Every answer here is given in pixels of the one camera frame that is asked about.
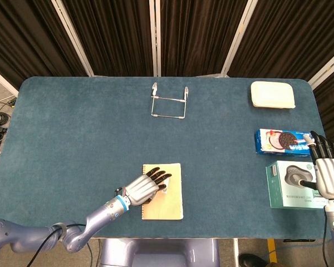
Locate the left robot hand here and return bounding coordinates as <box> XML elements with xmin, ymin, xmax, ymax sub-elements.
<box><xmin>121</xmin><ymin>166</ymin><xmax>173</xmax><ymax>206</ymax></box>

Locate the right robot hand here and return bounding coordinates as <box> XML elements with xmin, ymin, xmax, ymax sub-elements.
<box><xmin>300</xmin><ymin>130</ymin><xmax>334</xmax><ymax>200</ymax></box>

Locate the white eraser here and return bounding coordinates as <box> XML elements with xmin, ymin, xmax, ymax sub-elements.
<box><xmin>160</xmin><ymin>177</ymin><xmax>171</xmax><ymax>194</ymax></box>

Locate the lavender robot base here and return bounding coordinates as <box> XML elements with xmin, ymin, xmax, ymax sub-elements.
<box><xmin>100</xmin><ymin>238</ymin><xmax>220</xmax><ymax>267</ymax></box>

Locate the yellow spiral notebook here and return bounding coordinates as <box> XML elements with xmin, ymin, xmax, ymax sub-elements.
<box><xmin>140</xmin><ymin>162</ymin><xmax>184</xmax><ymax>221</ymax></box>

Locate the green white massager box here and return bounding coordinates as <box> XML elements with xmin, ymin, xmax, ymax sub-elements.
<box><xmin>265</xmin><ymin>160</ymin><xmax>328</xmax><ymax>209</ymax></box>

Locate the black curtain panel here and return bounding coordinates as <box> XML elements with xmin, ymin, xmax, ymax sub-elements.
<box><xmin>61</xmin><ymin>0</ymin><xmax>154</xmax><ymax>77</ymax></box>
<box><xmin>0</xmin><ymin>0</ymin><xmax>89</xmax><ymax>90</ymax></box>
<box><xmin>228</xmin><ymin>0</ymin><xmax>334</xmax><ymax>81</ymax></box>
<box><xmin>313</xmin><ymin>63</ymin><xmax>334</xmax><ymax>153</ymax></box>
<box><xmin>160</xmin><ymin>0</ymin><xmax>250</xmax><ymax>77</ymax></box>

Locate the blue cookie box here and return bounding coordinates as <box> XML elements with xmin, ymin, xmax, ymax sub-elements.
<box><xmin>253</xmin><ymin>128</ymin><xmax>315</xmax><ymax>155</ymax></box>

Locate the yellow floor tape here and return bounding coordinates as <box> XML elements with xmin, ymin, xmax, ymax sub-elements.
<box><xmin>268</xmin><ymin>238</ymin><xmax>278</xmax><ymax>264</ymax></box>

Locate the blue table cloth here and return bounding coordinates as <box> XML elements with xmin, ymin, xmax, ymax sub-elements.
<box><xmin>0</xmin><ymin>76</ymin><xmax>331</xmax><ymax>240</ymax></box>

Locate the cream plastic lidded container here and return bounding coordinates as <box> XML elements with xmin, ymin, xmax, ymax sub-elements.
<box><xmin>249</xmin><ymin>81</ymin><xmax>296</xmax><ymax>110</ymax></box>

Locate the black shoe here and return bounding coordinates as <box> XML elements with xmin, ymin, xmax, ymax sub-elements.
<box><xmin>238</xmin><ymin>253</ymin><xmax>268</xmax><ymax>267</ymax></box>

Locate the wire book stand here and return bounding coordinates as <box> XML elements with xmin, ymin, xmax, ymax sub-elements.
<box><xmin>150</xmin><ymin>82</ymin><xmax>190</xmax><ymax>121</ymax></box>

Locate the white partition frame post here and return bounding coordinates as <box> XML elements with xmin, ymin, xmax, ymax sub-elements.
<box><xmin>220</xmin><ymin>0</ymin><xmax>259</xmax><ymax>78</ymax></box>
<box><xmin>0</xmin><ymin>64</ymin><xmax>19</xmax><ymax>97</ymax></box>
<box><xmin>308</xmin><ymin>46</ymin><xmax>334</xmax><ymax>90</ymax></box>
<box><xmin>149</xmin><ymin>0</ymin><xmax>161</xmax><ymax>77</ymax></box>
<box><xmin>50</xmin><ymin>0</ymin><xmax>95</xmax><ymax>77</ymax></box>

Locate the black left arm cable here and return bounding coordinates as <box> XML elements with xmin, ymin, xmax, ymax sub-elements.
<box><xmin>26</xmin><ymin>221</ymin><xmax>93</xmax><ymax>267</ymax></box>

